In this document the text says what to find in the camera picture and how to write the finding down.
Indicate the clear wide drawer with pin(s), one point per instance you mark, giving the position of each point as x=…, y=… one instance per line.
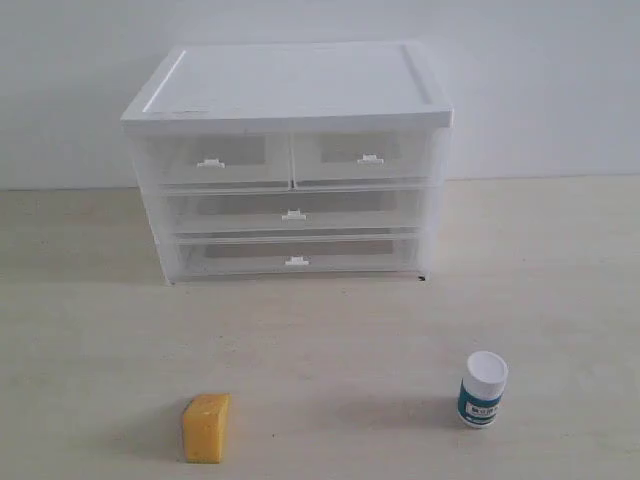
x=300, y=254
x=202, y=213

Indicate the clear bottom wide drawer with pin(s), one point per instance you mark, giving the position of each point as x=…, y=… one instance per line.
x=300, y=254

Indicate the clear middle wide drawer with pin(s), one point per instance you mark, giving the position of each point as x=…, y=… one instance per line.
x=202, y=213

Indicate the white capped teal bottle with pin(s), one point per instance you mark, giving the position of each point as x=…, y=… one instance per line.
x=481, y=389

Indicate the yellow sponge block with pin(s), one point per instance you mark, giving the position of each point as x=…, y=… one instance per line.
x=204, y=428

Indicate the white plastic drawer cabinet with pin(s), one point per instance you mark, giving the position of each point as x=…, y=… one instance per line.
x=286, y=89

